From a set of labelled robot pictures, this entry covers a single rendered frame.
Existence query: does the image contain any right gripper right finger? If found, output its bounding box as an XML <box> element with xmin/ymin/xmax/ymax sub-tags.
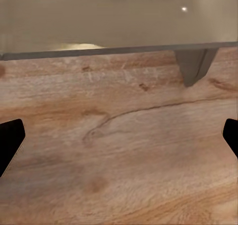
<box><xmin>223</xmin><ymin>118</ymin><xmax>238</xmax><ymax>158</ymax></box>

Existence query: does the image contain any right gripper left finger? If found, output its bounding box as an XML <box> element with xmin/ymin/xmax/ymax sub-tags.
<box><xmin>0</xmin><ymin>119</ymin><xmax>26</xmax><ymax>178</ymax></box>

